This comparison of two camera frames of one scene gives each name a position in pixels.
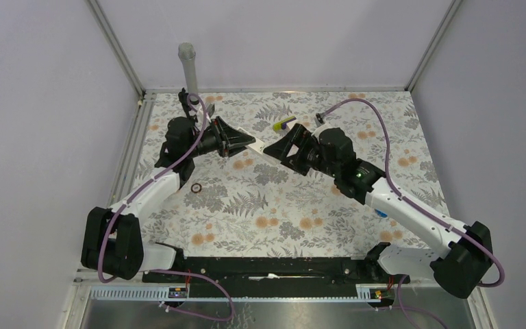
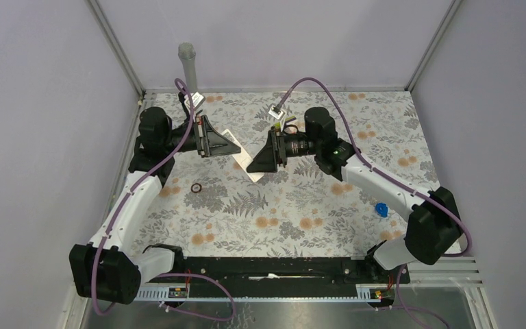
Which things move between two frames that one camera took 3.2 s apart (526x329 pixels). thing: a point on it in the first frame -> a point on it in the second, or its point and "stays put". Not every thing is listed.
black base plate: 274,277 stays put
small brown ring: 198,191 stays put
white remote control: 258,147 -> 243,158
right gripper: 302,138 -> 273,153
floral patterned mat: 253,203 stays put
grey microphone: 186,53 stays put
